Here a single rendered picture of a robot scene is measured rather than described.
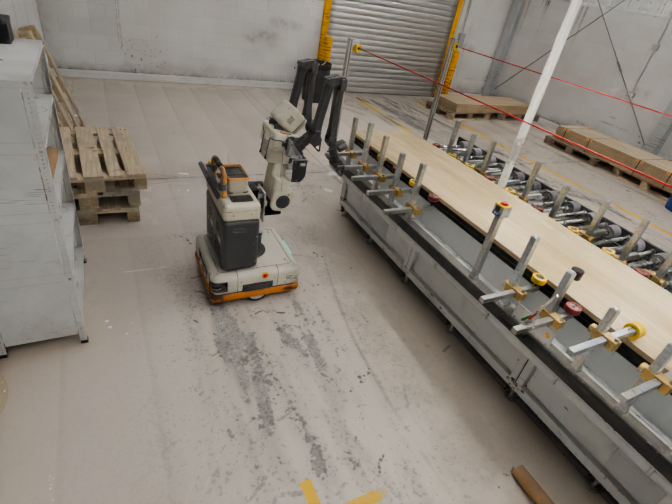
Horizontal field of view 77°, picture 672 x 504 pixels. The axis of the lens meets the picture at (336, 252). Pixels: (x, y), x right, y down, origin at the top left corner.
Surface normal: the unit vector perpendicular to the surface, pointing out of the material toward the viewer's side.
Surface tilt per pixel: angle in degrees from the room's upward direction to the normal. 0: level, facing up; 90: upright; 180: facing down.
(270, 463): 0
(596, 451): 90
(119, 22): 90
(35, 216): 90
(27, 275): 90
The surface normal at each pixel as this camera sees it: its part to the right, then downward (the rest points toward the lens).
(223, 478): 0.16, -0.82
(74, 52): 0.44, 0.55
